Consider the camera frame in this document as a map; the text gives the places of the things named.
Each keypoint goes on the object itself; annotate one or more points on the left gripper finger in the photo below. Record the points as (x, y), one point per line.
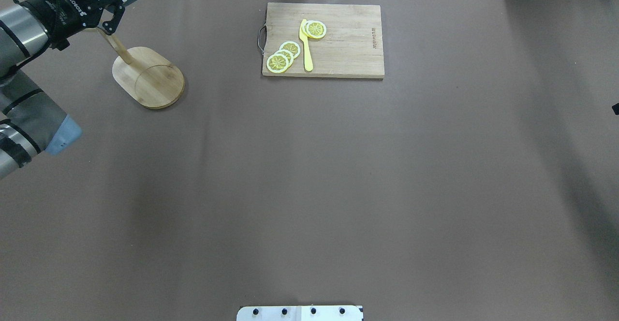
(112, 12)

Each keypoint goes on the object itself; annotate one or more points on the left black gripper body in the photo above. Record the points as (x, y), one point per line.
(59, 11)

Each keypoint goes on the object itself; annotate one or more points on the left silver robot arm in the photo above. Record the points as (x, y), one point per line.
(32, 121)

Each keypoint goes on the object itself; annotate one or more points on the wooden mug tree rack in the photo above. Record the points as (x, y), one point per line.
(148, 77)

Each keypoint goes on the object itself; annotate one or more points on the lemon slice lower stack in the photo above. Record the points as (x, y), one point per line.
(289, 56)

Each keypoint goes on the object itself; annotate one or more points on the lemon slice stack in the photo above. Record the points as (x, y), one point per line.
(289, 56)
(291, 47)

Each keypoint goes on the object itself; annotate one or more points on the lemon slice middle stack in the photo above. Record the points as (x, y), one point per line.
(291, 47)

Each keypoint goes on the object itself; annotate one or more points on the lemon slice behind knife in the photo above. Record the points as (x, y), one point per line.
(302, 30)

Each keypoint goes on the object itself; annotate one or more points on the yellow plastic knife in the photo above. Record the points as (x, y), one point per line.
(307, 58)

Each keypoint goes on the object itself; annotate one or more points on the lemon slice top right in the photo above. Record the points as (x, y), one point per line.
(314, 29)

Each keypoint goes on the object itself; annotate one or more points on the bamboo cutting board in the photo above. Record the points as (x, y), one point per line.
(351, 48)

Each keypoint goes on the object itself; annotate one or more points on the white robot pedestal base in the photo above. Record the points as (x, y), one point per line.
(301, 313)

